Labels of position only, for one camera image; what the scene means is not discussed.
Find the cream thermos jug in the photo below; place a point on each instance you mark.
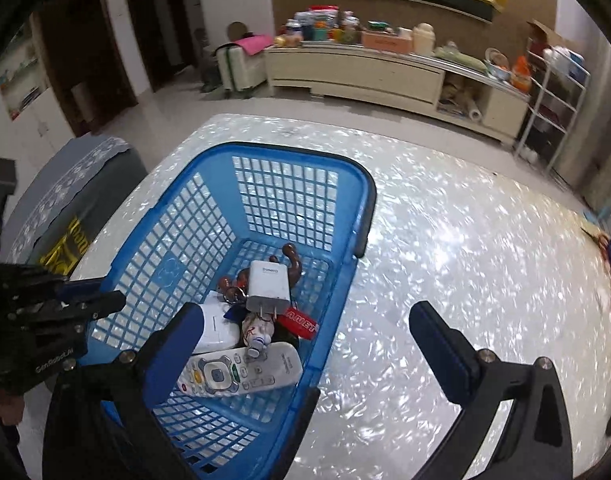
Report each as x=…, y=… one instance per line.
x=424, y=40

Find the white remote control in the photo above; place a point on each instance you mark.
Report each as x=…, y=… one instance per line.
x=265, y=370

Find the beige curtain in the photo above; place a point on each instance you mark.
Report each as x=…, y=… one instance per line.
x=605, y=150

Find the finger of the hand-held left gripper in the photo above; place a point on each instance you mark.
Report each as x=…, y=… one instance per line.
x=83, y=287
x=105, y=305

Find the cluster of packets and bottles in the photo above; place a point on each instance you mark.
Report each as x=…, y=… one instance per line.
x=315, y=25

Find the cream TV cabinet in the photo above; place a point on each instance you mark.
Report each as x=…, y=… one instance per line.
x=360, y=75

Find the stack of bowls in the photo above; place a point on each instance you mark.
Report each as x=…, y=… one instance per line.
x=498, y=67

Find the person's left hand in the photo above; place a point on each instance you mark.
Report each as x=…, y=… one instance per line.
x=5, y=410

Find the orange snack bag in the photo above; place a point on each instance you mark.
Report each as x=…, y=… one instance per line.
x=520, y=75

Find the white charger adapter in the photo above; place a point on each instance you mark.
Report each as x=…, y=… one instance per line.
x=268, y=285

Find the dark wooden door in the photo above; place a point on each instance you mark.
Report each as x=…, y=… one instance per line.
x=85, y=50

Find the blue plastic basket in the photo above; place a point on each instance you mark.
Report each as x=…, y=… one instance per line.
x=285, y=152

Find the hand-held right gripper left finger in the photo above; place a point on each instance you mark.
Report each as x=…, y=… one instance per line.
x=178, y=340

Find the white plastic bag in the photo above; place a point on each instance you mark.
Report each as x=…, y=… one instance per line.
x=560, y=57

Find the orange cardboard box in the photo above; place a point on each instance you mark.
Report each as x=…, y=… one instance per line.
x=385, y=42

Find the cream suitcase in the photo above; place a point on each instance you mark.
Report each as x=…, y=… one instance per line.
x=245, y=67

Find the red tag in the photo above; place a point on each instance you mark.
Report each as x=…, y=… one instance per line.
x=300, y=322

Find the open cardboard box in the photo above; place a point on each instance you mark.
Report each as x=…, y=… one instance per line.
x=545, y=35

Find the wall poster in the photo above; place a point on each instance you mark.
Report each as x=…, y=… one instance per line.
x=20, y=80

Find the white paper roll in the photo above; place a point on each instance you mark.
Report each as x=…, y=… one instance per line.
x=473, y=110

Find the white USB dongle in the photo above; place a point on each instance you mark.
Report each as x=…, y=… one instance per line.
x=215, y=327

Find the white metal rack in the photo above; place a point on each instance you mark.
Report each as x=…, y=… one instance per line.
x=550, y=105

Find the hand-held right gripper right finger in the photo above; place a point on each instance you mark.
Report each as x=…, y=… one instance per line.
x=438, y=345

